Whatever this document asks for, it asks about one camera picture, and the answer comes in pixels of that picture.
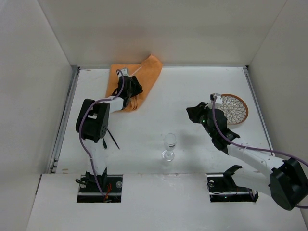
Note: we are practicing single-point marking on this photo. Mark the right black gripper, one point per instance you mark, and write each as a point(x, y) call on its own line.
point(197, 113)

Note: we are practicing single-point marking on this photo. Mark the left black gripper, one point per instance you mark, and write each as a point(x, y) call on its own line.
point(134, 86)

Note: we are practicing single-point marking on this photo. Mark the orange cloth napkin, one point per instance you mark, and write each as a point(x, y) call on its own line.
point(147, 73)

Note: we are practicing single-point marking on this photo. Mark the floral patterned ceramic plate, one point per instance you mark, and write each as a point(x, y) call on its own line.
point(234, 109)

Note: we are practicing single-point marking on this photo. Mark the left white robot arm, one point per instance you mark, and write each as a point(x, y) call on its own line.
point(93, 118)

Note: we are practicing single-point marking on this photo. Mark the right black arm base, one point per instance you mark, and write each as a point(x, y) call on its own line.
point(222, 188)

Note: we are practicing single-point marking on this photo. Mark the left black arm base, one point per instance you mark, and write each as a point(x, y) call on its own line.
point(109, 191)

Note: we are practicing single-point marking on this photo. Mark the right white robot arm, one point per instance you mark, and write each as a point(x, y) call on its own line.
point(283, 180)

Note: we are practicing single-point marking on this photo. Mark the clear wine glass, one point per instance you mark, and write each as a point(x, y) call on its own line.
point(170, 142)

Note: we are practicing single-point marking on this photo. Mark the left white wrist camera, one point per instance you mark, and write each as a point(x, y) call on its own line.
point(123, 72)

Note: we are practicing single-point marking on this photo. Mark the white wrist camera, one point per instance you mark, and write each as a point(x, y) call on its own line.
point(123, 72)
point(216, 100)

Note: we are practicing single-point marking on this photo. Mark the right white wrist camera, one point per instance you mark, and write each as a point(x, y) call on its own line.
point(216, 100)

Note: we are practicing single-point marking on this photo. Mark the gold fork dark handle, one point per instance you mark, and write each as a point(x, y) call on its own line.
point(104, 144)

